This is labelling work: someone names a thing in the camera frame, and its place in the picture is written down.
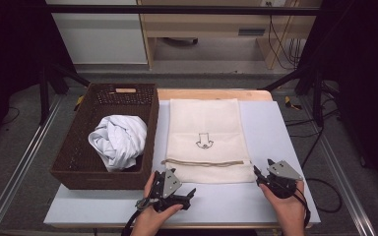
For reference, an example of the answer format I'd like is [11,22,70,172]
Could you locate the white cabinet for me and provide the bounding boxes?
[44,0,149,65]

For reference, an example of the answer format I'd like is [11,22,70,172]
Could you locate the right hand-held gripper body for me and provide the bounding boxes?
[260,160,304,200]

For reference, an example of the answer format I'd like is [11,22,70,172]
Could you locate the person's right hand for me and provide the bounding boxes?
[259,181,306,236]

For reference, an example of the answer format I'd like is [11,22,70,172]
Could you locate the thin black floor cable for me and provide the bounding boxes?
[0,105,22,126]

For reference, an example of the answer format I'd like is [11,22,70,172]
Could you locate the brown woven basket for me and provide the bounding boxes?
[49,82,160,191]

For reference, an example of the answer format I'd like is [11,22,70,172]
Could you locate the cream mesh laundry bag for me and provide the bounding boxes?
[160,98,256,185]

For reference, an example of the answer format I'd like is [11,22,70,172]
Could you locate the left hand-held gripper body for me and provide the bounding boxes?
[151,169,197,213]

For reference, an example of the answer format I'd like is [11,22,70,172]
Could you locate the right hand-held gripper cable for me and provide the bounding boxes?
[291,187,311,229]

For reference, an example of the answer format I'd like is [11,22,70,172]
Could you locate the light wooden desk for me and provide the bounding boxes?
[137,0,323,71]

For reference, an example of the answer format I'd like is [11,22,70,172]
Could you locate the black metal stand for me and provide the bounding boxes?
[38,62,92,126]
[261,64,341,129]

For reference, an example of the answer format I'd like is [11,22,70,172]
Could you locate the person's left hand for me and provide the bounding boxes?
[131,172,184,236]

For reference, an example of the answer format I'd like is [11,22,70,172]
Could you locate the aluminium rail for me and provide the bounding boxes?
[298,94,378,236]
[0,93,65,236]

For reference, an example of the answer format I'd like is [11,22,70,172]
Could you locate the left hand-held gripper cable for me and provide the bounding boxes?
[121,197,154,236]

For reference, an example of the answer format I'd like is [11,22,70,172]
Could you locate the black curtain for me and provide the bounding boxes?
[0,0,77,150]
[296,0,378,193]

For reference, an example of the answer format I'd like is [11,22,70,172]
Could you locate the hanging black desk cables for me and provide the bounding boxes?
[265,0,301,71]

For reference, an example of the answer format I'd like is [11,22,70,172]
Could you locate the white shirt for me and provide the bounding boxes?
[88,114,149,173]

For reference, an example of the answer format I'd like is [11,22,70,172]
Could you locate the hand-held gripper cable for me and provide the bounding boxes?
[291,187,311,229]
[121,197,154,236]

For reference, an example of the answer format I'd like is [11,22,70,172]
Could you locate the black horizontal bar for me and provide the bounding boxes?
[44,4,321,17]

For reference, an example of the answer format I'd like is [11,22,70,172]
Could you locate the yellow black tool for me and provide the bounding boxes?
[283,95,303,111]
[73,94,86,112]

